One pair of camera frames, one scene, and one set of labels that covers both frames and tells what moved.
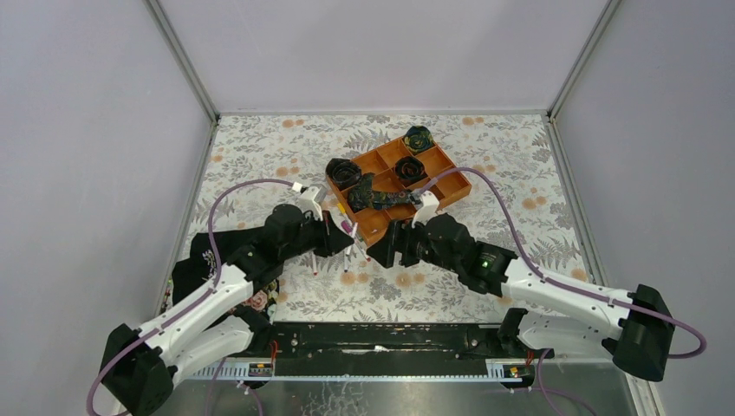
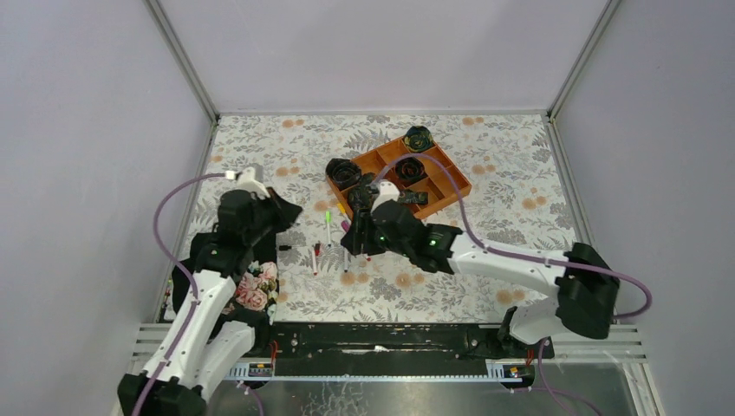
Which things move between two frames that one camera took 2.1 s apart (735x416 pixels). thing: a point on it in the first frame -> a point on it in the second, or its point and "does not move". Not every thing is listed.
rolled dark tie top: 418,139 does not move
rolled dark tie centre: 410,171 does not move
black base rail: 380,349 does not move
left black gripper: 330,237 -> 276,211
